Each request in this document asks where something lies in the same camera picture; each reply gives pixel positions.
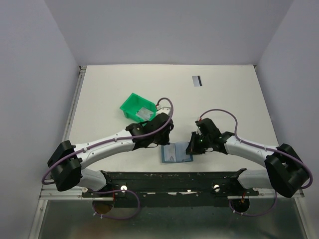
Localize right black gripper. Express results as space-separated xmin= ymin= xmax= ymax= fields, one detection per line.
xmin=185 ymin=130 xmax=212 ymax=154

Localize blue card holder wallet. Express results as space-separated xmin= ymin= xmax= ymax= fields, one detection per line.
xmin=161 ymin=141 xmax=193 ymax=164

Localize green plastic bin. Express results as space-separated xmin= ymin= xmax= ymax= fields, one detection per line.
xmin=120 ymin=93 xmax=157 ymax=122

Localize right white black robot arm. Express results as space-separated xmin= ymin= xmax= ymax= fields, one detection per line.
xmin=185 ymin=118 xmax=311 ymax=198

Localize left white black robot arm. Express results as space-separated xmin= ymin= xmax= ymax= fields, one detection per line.
xmin=47 ymin=113 xmax=174 ymax=197

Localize silver cards in bin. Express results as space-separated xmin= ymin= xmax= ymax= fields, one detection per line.
xmin=136 ymin=107 xmax=155 ymax=122

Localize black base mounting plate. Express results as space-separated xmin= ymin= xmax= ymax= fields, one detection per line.
xmin=82 ymin=169 xmax=259 ymax=208

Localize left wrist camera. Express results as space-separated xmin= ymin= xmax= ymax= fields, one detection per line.
xmin=156 ymin=105 xmax=171 ymax=116

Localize right aluminium rail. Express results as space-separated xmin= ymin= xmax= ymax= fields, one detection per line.
xmin=228 ymin=188 xmax=305 ymax=199

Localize aluminium rail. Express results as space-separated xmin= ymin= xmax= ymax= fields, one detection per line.
xmin=40 ymin=185 xmax=82 ymax=200
xmin=228 ymin=188 xmax=305 ymax=199

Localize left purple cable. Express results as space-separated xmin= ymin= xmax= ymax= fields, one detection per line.
xmin=41 ymin=97 xmax=174 ymax=220

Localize left aluminium rail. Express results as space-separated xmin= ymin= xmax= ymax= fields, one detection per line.
xmin=40 ymin=185 xmax=82 ymax=200

